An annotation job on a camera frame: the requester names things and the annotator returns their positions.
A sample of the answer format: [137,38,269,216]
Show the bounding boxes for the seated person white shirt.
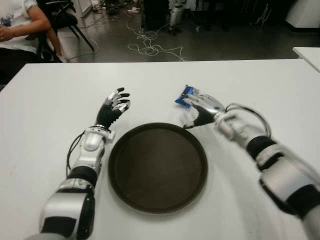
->
[0,0,63,86]

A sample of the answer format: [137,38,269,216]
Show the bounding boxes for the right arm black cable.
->
[224,103,272,137]

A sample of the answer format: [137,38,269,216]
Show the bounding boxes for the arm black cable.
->
[224,103,272,137]
[65,132,86,176]

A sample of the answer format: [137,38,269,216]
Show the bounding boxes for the white cabinet black base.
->
[284,0,320,33]

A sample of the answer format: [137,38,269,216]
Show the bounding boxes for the occupied black chair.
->
[24,32,63,63]

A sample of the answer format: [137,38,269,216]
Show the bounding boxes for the white side table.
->
[292,46,320,76]

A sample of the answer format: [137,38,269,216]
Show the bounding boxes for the white tangled floor cable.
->
[124,17,187,62]

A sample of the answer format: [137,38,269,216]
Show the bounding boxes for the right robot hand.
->
[182,92,225,130]

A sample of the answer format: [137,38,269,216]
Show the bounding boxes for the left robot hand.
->
[96,87,132,130]

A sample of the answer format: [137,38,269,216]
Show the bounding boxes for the round dark brown tray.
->
[107,121,209,215]

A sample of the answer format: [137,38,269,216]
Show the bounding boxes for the empty black chair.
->
[47,0,97,52]

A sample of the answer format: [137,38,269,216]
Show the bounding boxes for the blue Oreo packet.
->
[174,84,201,109]

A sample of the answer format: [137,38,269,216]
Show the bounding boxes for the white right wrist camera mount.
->
[215,119,235,140]

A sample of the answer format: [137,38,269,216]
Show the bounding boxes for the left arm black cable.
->
[65,132,86,176]

